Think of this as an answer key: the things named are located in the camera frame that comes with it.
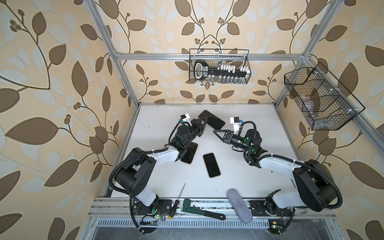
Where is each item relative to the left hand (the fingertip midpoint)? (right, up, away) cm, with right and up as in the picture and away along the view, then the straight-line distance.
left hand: (209, 116), depth 77 cm
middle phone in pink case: (+2, -30, +10) cm, 32 cm away
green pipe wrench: (-12, -45, -4) cm, 47 cm away
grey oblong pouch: (+16, -47, -8) cm, 50 cm away
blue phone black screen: (+2, -2, +2) cm, 4 cm away
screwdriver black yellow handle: (-18, -45, -3) cm, 49 cm away
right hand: (+2, -9, -1) cm, 9 cm away
